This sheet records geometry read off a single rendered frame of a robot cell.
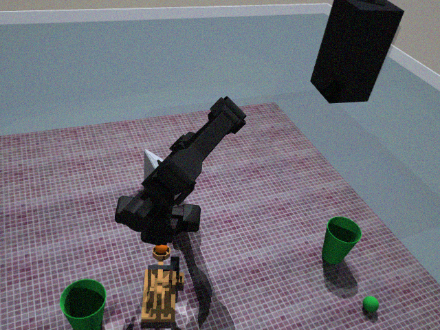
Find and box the green ball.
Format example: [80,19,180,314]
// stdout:
[362,296,379,313]

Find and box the green tapered cup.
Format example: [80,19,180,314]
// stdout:
[322,217,362,264]
[60,279,107,330]

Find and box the orange ball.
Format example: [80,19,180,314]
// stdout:
[155,245,168,254]

